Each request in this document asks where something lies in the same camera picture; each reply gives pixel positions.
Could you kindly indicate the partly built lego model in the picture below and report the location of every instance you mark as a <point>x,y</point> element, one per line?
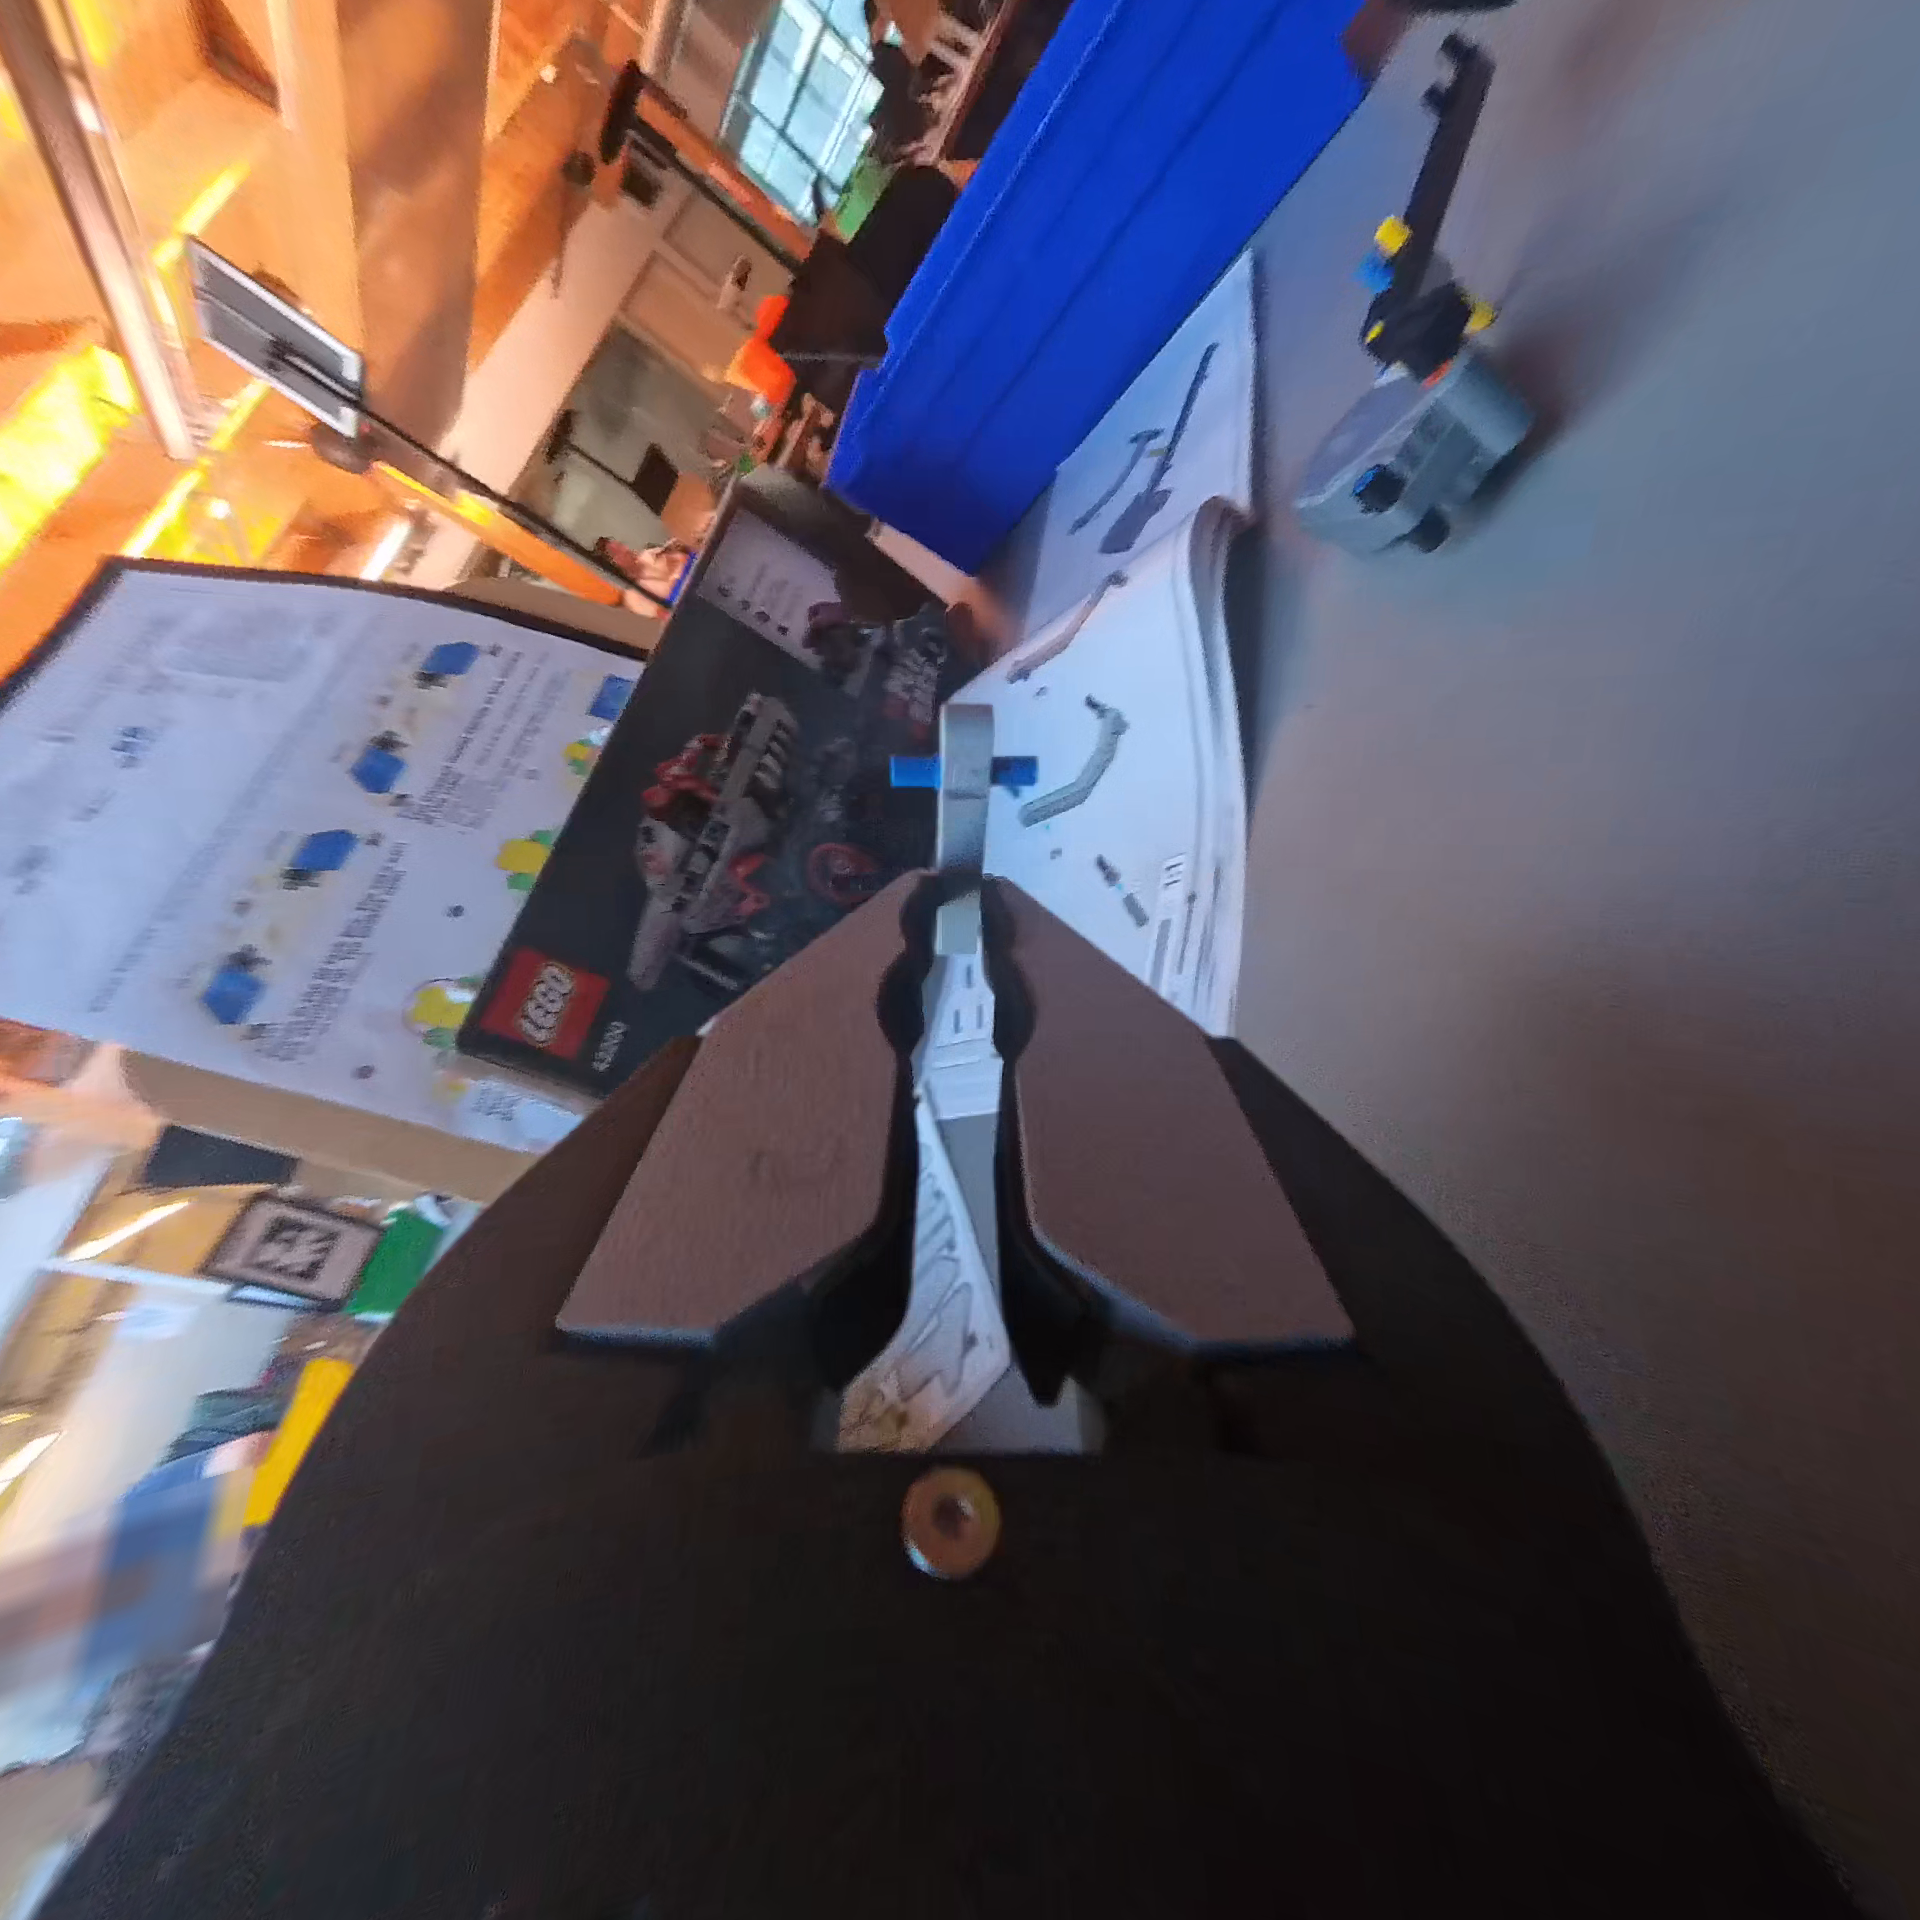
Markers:
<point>1418,451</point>

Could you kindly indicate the black lego set box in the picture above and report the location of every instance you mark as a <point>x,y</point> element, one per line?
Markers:
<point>720,839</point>

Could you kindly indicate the white framed screen on stand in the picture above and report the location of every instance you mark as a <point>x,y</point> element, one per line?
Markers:
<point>269,339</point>

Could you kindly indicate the grey lego beam blue pin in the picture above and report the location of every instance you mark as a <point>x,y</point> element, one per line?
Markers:
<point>964,819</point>

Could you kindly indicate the blue plastic bin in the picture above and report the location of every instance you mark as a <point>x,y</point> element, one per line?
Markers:
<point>1049,299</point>

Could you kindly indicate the white printed instruction sheet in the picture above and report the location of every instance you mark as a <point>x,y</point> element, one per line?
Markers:
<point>225,781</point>

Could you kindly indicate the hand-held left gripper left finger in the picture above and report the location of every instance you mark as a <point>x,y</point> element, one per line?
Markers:
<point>763,1141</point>

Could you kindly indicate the white lego instruction booklet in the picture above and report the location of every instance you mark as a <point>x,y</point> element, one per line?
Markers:
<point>1170,662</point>

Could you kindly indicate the window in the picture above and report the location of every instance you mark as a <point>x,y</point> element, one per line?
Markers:
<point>809,89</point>

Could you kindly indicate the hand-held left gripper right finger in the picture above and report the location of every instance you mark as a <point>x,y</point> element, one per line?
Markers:
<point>1154,1141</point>

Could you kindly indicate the black white marker tag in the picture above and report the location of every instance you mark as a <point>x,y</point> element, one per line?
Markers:
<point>292,1243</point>

